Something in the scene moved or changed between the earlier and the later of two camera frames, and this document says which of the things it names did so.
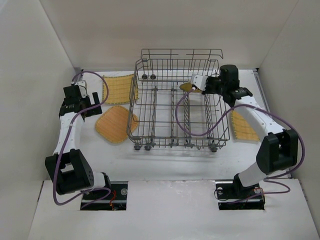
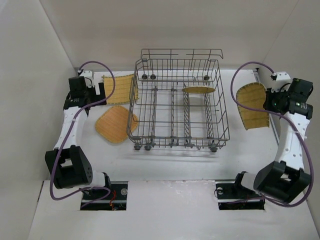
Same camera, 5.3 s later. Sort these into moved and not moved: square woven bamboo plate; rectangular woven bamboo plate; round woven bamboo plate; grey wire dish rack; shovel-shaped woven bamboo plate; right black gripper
Moved: round woven bamboo plate; shovel-shaped woven bamboo plate; right black gripper
Not moved: grey wire dish rack; rectangular woven bamboo plate; square woven bamboo plate
